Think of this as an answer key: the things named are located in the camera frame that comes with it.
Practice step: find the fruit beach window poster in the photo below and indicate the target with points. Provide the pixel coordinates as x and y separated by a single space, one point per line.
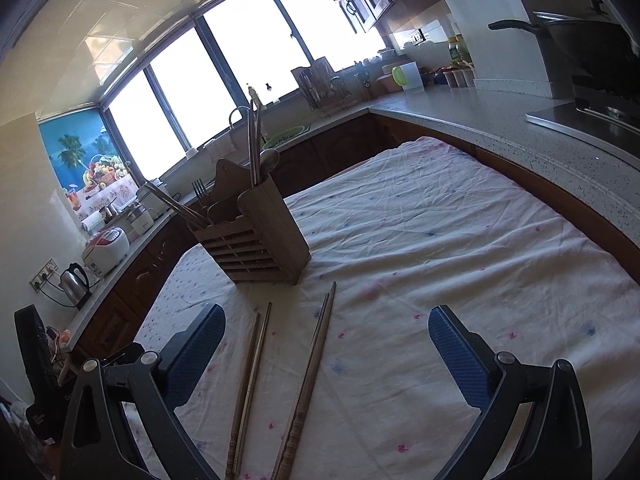
85 159

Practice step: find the chrome sink faucet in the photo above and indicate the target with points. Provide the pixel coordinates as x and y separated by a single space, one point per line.
238 115

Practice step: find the grey metal chopstick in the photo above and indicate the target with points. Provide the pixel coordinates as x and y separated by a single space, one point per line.
252 150

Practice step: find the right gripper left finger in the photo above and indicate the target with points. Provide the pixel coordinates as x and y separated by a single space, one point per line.
98 442

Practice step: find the gas stove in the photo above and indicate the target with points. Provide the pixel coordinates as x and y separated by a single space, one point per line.
601 114

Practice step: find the steel electric kettle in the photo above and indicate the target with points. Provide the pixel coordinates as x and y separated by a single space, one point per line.
74 282

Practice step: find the floral white tablecloth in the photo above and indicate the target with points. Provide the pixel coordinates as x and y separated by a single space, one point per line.
414 227

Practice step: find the wooden utensil holder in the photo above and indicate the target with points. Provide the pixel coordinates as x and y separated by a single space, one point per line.
251 234

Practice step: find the dark carved chopstick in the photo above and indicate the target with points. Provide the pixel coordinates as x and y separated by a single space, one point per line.
310 379
302 389

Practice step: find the light wooden chopstick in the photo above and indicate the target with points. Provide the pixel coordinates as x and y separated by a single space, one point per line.
252 384

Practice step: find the white red rice cooker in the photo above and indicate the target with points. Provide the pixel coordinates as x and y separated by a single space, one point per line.
105 251

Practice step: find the wooden spoon in holder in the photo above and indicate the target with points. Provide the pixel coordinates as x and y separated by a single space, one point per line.
269 159

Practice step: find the wall power outlet strip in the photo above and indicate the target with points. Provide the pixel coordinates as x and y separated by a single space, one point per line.
44 275

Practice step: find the cooking oil bottle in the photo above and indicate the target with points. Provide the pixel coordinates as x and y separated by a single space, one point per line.
459 54

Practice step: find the dish drying rack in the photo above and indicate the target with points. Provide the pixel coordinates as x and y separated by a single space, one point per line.
323 88

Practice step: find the black wok with lid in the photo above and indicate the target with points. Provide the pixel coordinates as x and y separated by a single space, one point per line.
592 41

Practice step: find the small white cooker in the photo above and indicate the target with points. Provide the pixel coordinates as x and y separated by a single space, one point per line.
140 218

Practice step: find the white green pitcher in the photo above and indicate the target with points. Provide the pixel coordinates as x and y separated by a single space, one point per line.
408 76

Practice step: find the metal fork in holder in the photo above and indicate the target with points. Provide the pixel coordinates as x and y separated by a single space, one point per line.
201 193

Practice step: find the brown wooden chopstick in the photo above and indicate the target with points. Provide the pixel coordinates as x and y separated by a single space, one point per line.
240 399

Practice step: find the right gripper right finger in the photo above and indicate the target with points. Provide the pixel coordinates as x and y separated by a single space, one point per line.
555 441

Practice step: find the green plastic basin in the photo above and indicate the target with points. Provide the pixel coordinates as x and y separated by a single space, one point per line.
284 136

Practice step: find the large white pot cooker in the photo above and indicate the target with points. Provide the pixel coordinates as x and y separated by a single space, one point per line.
152 203

